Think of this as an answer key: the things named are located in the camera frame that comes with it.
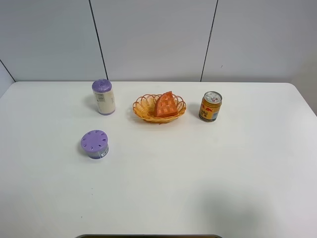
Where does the orange waffle slice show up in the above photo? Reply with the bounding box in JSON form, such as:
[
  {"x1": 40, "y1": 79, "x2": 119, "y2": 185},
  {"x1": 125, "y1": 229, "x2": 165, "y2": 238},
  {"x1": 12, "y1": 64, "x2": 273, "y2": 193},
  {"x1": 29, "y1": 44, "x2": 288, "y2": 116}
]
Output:
[{"x1": 154, "y1": 91, "x2": 178, "y2": 118}]

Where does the short purple air freshener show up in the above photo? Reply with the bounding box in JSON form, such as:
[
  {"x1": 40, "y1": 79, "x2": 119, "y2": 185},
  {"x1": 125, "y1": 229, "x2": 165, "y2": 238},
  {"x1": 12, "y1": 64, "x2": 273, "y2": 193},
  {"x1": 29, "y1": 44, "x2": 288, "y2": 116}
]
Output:
[{"x1": 80, "y1": 130, "x2": 109, "y2": 159}]

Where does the gold energy drink can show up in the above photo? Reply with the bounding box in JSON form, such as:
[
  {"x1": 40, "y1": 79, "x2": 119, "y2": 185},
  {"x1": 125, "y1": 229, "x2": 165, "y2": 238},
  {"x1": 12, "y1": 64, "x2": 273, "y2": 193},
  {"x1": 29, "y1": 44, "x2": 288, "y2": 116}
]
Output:
[{"x1": 199, "y1": 91, "x2": 222, "y2": 122}]

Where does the orange wicker basket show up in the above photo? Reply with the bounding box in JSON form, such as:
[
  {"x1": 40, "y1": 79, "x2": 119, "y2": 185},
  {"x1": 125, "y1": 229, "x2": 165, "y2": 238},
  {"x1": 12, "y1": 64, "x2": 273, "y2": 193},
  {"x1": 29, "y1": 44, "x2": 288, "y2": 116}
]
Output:
[{"x1": 132, "y1": 94, "x2": 186, "y2": 124}]

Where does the tall purple-capped white bottle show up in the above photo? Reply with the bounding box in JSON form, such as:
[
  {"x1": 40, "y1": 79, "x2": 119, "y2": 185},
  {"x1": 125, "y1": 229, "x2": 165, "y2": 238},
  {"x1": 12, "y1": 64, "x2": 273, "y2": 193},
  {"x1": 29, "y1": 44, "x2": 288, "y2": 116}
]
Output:
[{"x1": 92, "y1": 79, "x2": 115, "y2": 116}]

